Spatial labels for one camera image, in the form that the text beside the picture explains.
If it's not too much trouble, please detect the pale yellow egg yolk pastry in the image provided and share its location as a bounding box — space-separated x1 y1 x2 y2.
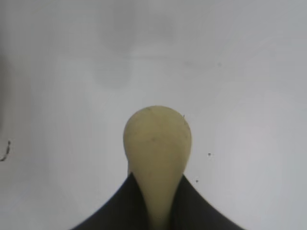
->
123 105 193 230

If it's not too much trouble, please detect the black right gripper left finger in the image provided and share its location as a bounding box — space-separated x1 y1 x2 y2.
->
69 172 152 230

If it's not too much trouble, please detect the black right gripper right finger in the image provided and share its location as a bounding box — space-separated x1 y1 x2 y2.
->
169 174 248 230

